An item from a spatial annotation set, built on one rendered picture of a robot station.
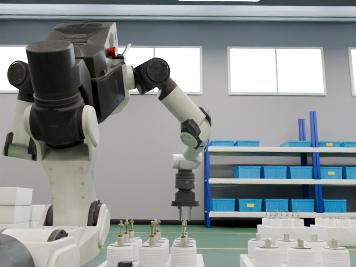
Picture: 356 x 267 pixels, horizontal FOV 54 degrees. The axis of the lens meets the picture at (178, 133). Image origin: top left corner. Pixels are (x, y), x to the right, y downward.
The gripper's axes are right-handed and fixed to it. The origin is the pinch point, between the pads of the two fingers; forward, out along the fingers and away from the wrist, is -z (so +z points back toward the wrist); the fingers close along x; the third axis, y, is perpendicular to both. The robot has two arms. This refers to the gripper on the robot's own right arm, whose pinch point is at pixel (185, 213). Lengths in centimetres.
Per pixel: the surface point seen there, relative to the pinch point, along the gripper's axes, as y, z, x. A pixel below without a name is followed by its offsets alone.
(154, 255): 25.1, -13.9, 15.9
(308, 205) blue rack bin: -376, 1, -280
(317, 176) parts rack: -369, 49, -296
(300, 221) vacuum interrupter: -166, -12, -148
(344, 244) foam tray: -159, -33, -188
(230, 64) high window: -461, 272, -182
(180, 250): 27.4, -12.1, 7.1
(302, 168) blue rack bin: -376, 61, -274
